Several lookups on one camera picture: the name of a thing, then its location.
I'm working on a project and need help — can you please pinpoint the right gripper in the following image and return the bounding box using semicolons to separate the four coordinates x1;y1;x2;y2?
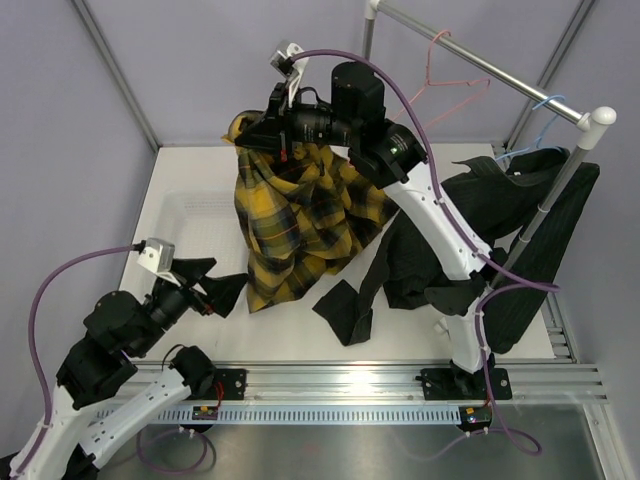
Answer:
236;81;359;163

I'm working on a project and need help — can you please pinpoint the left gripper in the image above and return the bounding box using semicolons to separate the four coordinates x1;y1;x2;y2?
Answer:
131;258;249;356

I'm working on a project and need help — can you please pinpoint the yellow plaid shirt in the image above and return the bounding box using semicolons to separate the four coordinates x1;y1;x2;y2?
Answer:
221;108;401;315

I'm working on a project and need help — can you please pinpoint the pink wire hanger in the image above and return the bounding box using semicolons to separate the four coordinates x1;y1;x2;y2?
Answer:
408;29;491;131

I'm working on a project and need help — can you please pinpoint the dark pinstripe shirt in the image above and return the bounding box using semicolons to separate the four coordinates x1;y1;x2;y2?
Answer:
313;148;600;354

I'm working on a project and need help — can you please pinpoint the blue wire hanger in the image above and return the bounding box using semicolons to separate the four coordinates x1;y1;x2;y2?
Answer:
494;94;566;161

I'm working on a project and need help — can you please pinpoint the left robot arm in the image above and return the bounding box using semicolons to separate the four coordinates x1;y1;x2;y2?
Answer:
1;258;247;479

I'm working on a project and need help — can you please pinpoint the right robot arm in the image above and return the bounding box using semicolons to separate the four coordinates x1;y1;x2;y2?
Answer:
234;56;492;399

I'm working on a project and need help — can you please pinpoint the metal clothes rack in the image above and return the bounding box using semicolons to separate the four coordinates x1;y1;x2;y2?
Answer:
359;0;619;334

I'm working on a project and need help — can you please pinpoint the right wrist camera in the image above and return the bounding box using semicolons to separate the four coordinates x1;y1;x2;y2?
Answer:
269;40;308;105

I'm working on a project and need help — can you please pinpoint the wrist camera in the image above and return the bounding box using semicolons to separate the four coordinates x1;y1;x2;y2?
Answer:
137;238;179;285
269;40;308;105

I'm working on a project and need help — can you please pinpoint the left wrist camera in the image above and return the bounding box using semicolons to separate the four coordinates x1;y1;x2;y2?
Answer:
137;238;179;285

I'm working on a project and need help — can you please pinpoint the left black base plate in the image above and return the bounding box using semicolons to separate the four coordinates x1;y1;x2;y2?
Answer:
189;368;247;401

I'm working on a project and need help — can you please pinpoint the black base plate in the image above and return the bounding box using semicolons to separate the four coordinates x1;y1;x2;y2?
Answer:
189;368;247;401
415;365;513;401

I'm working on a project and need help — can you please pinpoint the white slotted cable duct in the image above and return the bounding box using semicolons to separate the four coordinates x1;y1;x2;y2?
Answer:
150;403;462;425

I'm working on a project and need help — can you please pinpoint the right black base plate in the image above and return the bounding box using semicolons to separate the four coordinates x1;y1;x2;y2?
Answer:
415;365;513;401

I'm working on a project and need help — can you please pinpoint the aluminium mounting rail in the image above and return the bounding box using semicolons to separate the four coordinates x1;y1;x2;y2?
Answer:
129;363;609;404

